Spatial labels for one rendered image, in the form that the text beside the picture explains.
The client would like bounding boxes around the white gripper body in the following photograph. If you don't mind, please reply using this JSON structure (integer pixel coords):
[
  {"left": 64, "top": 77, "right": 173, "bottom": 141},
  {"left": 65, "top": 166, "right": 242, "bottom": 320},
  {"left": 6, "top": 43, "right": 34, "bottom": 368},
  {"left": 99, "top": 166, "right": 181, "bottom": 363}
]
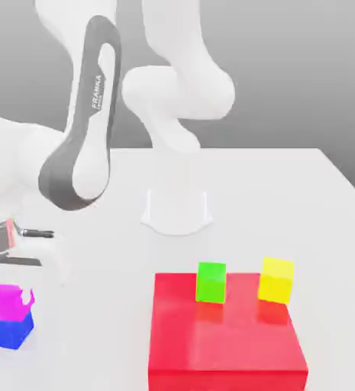
[{"left": 0, "top": 241, "right": 72, "bottom": 289}]

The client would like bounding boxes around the small magenta cube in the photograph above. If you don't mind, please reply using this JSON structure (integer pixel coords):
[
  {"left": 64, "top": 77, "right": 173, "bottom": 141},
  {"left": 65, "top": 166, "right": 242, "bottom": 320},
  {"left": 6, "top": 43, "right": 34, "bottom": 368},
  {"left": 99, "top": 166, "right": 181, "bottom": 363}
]
[{"left": 0, "top": 283, "right": 36, "bottom": 322}]

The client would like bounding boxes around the small blue cube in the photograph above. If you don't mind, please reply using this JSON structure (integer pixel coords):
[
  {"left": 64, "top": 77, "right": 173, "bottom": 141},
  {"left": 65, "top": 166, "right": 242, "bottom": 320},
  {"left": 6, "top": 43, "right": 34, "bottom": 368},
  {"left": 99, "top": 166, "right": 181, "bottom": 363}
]
[{"left": 0, "top": 310, "right": 35, "bottom": 351}]

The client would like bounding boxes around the small green cube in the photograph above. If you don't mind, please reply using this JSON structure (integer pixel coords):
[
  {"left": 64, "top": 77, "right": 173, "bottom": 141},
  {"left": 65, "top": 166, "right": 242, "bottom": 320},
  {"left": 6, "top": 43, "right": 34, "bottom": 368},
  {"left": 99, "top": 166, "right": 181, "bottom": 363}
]
[{"left": 195, "top": 261, "right": 228, "bottom": 305}]

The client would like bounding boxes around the small yellow cube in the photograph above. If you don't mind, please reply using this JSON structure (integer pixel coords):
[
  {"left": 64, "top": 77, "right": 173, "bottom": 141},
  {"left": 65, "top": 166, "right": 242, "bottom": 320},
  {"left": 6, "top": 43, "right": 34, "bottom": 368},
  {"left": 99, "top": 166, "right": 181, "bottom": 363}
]
[{"left": 257, "top": 256, "right": 295, "bottom": 305}]

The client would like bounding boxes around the large red box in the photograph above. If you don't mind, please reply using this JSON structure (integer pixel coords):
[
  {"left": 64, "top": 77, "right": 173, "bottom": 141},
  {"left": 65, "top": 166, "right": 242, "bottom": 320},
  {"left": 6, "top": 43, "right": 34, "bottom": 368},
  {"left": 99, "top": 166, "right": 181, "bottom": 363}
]
[{"left": 147, "top": 272, "right": 310, "bottom": 391}]

